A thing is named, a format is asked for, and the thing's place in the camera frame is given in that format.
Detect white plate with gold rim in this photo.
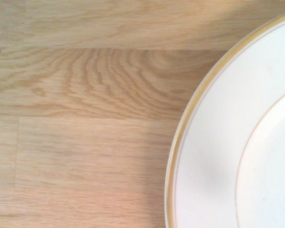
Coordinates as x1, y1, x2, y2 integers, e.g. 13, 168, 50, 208
165, 10, 285, 228

